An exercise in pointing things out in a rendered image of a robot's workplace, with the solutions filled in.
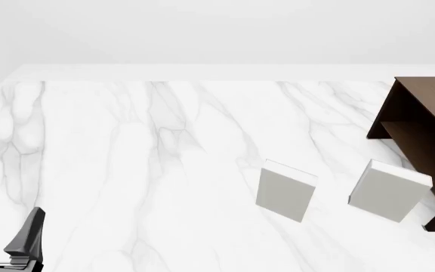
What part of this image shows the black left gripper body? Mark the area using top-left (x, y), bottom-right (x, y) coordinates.
top-left (0, 254), bottom-right (45, 272)

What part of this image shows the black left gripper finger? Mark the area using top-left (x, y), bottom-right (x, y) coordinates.
top-left (3, 206), bottom-right (46, 261)

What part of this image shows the grey book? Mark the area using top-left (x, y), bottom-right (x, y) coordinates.
top-left (255, 159), bottom-right (319, 224)
top-left (347, 159), bottom-right (433, 224)

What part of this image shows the dark brown wooden shelf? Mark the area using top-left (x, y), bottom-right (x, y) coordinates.
top-left (366, 76), bottom-right (435, 233)

